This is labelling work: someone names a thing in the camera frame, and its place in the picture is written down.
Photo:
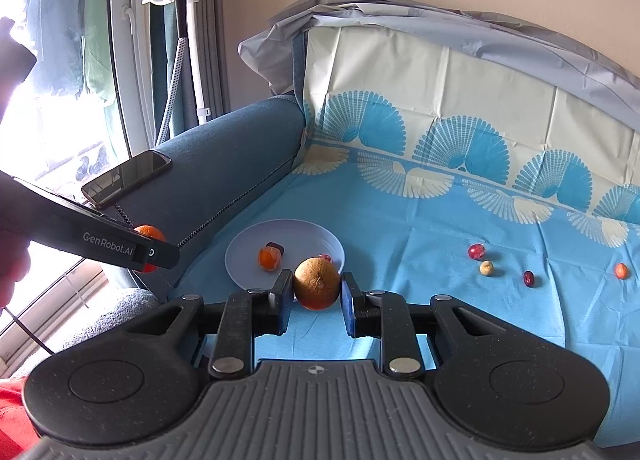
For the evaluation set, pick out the lavender round plate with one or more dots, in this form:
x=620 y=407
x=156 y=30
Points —
x=295 y=240

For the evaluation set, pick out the green hanging garment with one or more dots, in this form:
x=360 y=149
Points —
x=100 y=30

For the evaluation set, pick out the red garment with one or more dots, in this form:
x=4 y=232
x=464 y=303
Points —
x=15 y=420

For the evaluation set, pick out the grey textured blanket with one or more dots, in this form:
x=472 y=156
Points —
x=115 y=312

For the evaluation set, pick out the small yellowish fruit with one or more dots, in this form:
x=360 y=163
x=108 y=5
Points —
x=487 y=268

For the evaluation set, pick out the orange tangerine with brown patch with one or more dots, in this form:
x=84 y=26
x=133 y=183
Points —
x=316 y=285

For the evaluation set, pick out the blue sofa armrest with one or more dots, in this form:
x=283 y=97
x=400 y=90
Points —
x=220 y=155

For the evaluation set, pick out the red cherry plum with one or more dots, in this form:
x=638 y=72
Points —
x=476 y=251

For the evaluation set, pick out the person's left hand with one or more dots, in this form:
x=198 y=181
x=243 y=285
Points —
x=12 y=272

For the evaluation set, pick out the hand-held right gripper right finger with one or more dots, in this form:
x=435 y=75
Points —
x=351 y=307

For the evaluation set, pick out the blue fan-patterned cloth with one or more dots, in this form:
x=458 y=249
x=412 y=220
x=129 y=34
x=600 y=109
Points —
x=425 y=220

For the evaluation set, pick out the black smartphone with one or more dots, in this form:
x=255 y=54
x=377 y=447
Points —
x=127 y=179

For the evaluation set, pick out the dark grey-green curtain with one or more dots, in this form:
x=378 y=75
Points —
x=215 y=40

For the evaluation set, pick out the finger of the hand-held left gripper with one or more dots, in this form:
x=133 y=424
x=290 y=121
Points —
x=160 y=255

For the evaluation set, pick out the small orange kumquat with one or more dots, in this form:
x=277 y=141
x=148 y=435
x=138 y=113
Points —
x=621 y=270
x=269 y=260

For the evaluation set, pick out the white garment steamer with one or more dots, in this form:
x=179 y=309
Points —
x=196 y=40

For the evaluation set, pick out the light blue hanging shirt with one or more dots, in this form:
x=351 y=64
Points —
x=57 y=15

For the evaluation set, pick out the white window frame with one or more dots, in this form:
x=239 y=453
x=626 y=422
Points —
x=125 y=65

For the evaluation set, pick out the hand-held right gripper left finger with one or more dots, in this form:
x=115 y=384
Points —
x=281 y=305

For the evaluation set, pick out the grey cover sheet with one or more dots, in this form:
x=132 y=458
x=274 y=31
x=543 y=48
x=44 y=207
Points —
x=400 y=15

